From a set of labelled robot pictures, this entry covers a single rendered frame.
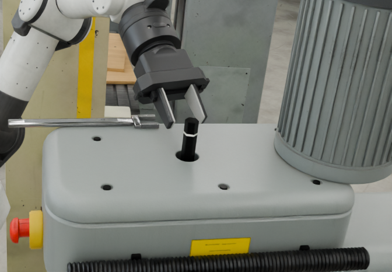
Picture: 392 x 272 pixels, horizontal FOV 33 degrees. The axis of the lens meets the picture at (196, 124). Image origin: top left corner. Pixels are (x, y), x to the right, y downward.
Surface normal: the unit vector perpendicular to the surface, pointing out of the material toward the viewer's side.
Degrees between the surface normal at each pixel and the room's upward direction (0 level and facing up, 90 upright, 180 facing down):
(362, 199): 0
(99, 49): 90
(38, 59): 86
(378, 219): 0
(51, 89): 90
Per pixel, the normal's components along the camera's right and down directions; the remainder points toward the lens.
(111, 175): 0.11, -0.89
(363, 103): -0.02, 0.44
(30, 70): 0.53, 0.37
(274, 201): 0.24, -0.31
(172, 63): 0.35, -0.55
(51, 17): 0.40, 0.55
